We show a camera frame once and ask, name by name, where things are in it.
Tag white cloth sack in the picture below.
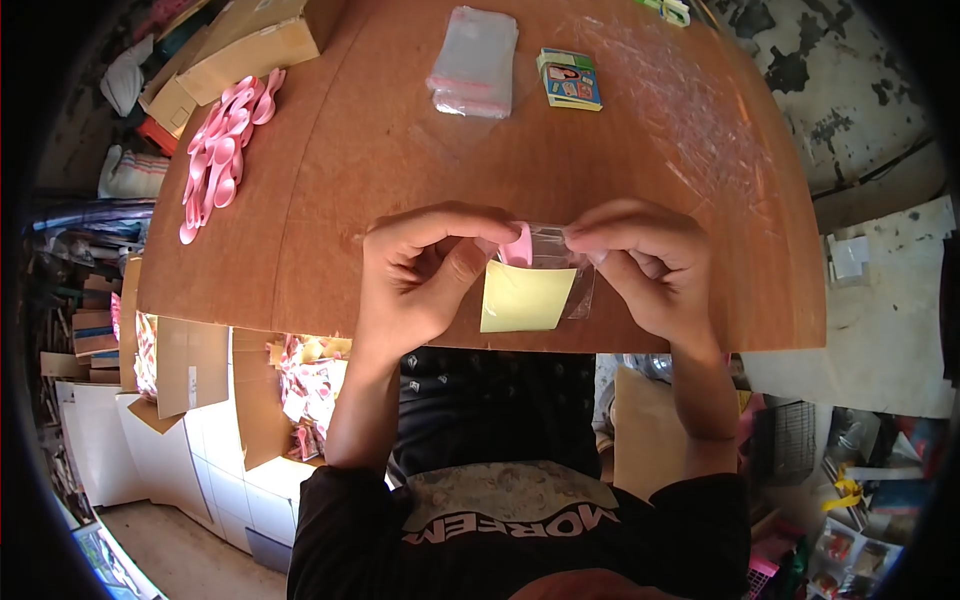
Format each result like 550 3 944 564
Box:
99 33 156 118

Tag stack of colourful picture cards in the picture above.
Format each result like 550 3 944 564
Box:
536 48 604 113

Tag person's left thumb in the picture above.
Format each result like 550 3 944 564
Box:
420 237 501 316

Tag striped cloth bag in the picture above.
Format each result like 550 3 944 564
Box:
97 144 171 201

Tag large white sheet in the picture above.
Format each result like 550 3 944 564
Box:
741 196 958 420

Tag person's left fingers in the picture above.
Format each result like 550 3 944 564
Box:
371 234 451 297

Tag pile of pink spoons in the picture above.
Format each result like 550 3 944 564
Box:
178 67 288 246

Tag closed brown cardboard box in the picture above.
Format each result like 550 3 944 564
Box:
138 0 325 141

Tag clear plastic bag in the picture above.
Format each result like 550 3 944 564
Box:
480 221 598 334

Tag yellow card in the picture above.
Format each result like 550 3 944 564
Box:
480 260 579 334

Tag pink plastic spoon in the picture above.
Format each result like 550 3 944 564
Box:
498 221 534 269

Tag stack of clear plastic bags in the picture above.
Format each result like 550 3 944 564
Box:
426 6 520 120

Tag brown cardboard sheet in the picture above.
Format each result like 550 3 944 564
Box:
612 366 691 502

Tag small white box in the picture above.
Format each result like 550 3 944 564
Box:
827 235 872 288

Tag person's right index finger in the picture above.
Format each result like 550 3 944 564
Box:
563 197 680 245

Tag person's right thumb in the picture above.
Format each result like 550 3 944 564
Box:
587 247 646 309

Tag black wire basket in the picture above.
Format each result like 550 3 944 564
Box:
752 400 819 486

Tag open cardboard box of packets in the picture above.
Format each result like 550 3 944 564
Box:
118 255 355 472

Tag green and white packet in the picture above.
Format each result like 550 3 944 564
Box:
636 0 692 29

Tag person's left hand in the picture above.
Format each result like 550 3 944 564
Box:
354 201 523 355

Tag person's left index finger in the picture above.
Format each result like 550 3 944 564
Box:
375 201 523 243

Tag person's right hand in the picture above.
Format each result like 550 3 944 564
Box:
563 197 720 355

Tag white cabinet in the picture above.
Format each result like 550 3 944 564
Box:
58 381 320 558

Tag person's body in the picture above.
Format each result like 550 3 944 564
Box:
287 459 753 600

